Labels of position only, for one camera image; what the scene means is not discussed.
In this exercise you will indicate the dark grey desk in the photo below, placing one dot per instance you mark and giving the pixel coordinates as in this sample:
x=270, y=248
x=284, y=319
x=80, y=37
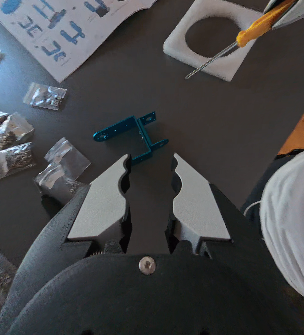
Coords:
x=194, y=117

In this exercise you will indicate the printed instruction sheet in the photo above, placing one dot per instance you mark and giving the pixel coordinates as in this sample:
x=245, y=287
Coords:
x=89, y=52

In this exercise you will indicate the group of clear screw bags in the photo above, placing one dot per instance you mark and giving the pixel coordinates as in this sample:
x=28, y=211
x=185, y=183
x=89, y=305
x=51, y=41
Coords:
x=13, y=159

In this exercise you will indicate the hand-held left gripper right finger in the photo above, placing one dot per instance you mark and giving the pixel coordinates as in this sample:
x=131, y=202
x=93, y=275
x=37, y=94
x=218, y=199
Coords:
x=199, y=209

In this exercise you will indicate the blue metal bracket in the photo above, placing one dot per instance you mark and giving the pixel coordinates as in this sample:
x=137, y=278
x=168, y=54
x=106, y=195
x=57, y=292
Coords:
x=115, y=128

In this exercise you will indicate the white foam square with hole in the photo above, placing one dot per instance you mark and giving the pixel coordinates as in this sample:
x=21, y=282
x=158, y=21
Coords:
x=175, y=44

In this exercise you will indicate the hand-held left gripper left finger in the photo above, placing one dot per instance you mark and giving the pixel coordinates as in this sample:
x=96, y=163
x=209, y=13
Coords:
x=99, y=209

